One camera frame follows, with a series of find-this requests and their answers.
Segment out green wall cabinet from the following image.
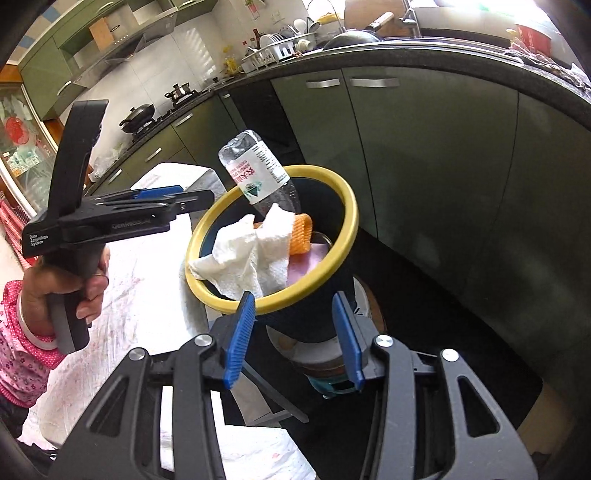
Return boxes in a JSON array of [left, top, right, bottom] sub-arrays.
[[18, 44, 77, 121]]

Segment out white paper towel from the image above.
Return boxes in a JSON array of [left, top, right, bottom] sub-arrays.
[[187, 203, 296, 301]]

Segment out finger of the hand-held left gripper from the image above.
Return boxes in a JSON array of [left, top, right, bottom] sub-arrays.
[[166, 189, 216, 219], [99, 185, 185, 204]]

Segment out person's left hand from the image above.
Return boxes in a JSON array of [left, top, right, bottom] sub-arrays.
[[23, 249, 110, 337]]

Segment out black built-in appliance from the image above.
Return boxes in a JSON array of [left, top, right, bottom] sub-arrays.
[[228, 83, 305, 167]]

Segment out tall chrome faucet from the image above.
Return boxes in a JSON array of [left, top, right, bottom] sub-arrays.
[[399, 0, 423, 38]]

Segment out black gas stove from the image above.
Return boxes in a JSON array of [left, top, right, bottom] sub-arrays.
[[129, 90, 213, 134]]

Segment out white dish rack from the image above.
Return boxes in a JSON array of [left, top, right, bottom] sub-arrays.
[[240, 32, 319, 75]]

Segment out clear plastic water bottle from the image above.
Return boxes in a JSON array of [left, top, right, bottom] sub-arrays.
[[218, 130, 301, 217]]

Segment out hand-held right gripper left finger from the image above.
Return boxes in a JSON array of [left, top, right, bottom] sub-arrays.
[[48, 291, 256, 480]]

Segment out kitchen window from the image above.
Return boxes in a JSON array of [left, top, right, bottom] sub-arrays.
[[411, 0, 573, 35]]

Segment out grey metal table bar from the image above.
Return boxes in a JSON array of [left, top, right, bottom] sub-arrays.
[[240, 360, 310, 423]]

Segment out black wok with handle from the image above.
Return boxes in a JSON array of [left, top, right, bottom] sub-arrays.
[[322, 28, 384, 51]]

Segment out steel range hood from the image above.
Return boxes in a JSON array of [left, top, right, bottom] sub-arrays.
[[71, 28, 178, 88]]

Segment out glass sliding door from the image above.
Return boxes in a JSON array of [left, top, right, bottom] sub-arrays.
[[0, 83, 61, 213]]

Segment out wooden cutting board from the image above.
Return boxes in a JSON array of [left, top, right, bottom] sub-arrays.
[[344, 0, 416, 38]]

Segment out black wok with lid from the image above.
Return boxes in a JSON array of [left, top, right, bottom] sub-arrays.
[[119, 104, 156, 134]]

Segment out clear plastic bag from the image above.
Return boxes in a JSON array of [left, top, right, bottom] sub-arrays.
[[90, 148, 125, 181]]

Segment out orange sponge cloth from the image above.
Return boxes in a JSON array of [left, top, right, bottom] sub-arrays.
[[288, 212, 314, 256]]

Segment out person's left forearm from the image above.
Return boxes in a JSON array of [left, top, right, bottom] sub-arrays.
[[0, 281, 65, 409]]

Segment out black bin with yellow rim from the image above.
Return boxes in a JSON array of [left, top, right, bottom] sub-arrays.
[[185, 165, 368, 344]]

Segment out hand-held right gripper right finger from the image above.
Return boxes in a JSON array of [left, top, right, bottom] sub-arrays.
[[331, 291, 539, 480]]

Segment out brown cardboard box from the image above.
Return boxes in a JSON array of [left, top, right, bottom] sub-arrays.
[[89, 16, 113, 51]]

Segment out red tub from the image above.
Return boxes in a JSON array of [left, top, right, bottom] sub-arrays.
[[514, 23, 553, 49]]

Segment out green kitchen base cabinets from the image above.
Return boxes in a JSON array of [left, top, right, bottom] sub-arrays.
[[85, 65, 591, 462]]

